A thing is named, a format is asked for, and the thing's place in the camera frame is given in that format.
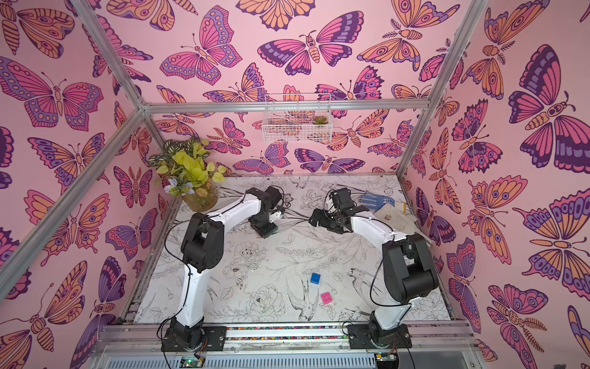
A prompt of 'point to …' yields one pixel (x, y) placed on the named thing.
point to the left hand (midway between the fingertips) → (266, 232)
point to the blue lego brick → (315, 278)
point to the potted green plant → (183, 170)
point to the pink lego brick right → (326, 298)
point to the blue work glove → (373, 202)
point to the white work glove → (399, 220)
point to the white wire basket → (302, 118)
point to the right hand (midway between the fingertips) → (320, 220)
